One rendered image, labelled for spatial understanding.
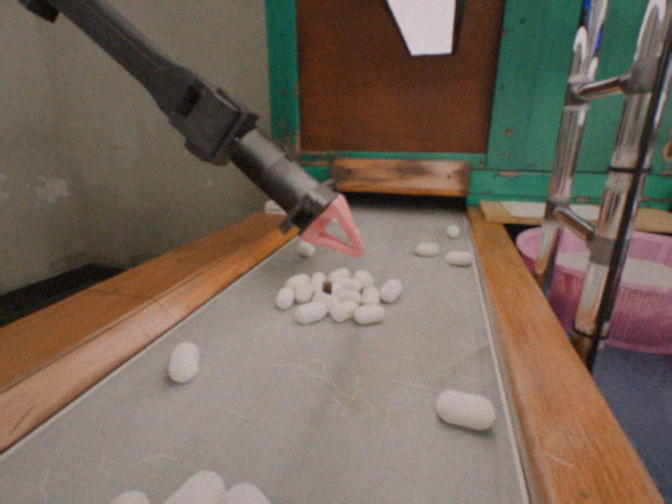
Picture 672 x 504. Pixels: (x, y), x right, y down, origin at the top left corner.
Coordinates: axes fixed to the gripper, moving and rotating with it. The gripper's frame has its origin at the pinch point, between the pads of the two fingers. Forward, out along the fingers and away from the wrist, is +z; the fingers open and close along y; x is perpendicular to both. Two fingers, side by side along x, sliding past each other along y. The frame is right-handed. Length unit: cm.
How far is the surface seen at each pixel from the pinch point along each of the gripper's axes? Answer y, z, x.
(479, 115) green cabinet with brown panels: 42.8, 1.5, -24.1
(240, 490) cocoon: -33.5, 1.6, 0.3
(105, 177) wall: 131, -120, 123
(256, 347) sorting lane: -18.8, -1.7, 6.2
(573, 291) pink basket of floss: 2.2, 22.3, -14.6
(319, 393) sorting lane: -23.3, 3.7, 1.4
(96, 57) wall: 131, -154, 72
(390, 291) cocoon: -7.4, 5.2, -2.0
